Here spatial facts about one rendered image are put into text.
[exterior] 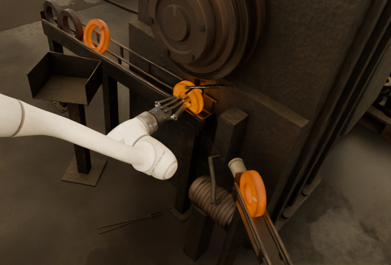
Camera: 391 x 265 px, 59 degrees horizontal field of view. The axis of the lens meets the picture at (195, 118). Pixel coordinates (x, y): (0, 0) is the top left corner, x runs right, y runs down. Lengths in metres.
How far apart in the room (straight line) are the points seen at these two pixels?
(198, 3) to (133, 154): 0.51
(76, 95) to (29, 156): 0.72
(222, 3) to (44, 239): 1.41
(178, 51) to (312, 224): 1.32
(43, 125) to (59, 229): 1.02
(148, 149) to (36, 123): 0.37
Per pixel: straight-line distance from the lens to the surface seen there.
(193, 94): 1.42
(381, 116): 2.90
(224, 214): 1.39
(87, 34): 2.00
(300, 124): 1.28
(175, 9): 1.17
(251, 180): 1.17
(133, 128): 1.27
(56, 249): 1.91
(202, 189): 1.42
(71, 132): 1.06
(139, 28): 1.69
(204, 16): 1.10
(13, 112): 0.95
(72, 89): 1.75
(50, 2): 2.21
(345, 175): 2.49
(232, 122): 1.31
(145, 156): 1.15
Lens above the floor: 1.65
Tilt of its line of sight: 41 degrees down
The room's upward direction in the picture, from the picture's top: 9 degrees clockwise
